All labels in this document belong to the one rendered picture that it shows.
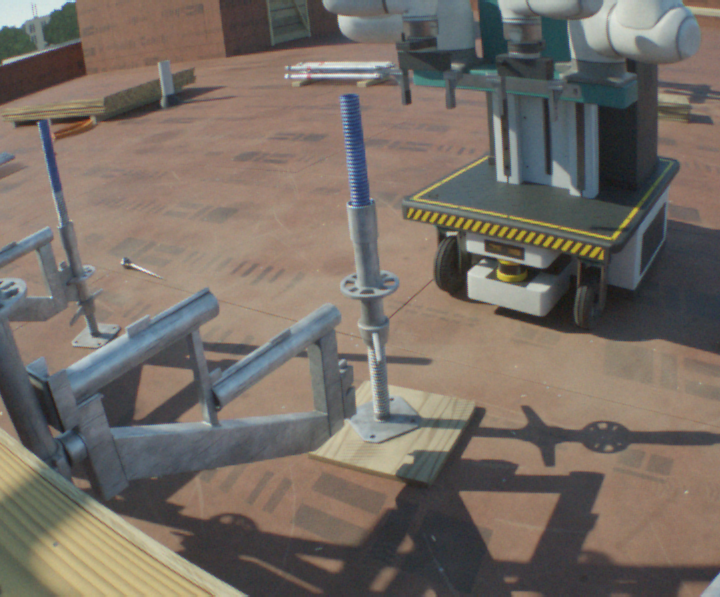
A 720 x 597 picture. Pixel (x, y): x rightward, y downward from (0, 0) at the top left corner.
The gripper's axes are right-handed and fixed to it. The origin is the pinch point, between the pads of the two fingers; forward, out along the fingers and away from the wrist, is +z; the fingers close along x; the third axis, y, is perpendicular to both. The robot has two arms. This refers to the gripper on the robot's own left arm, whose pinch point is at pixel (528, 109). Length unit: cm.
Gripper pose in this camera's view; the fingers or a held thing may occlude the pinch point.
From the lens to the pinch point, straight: 162.2
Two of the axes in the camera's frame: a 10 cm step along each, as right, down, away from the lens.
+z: 1.1, 8.8, 4.7
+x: 7.8, 2.2, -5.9
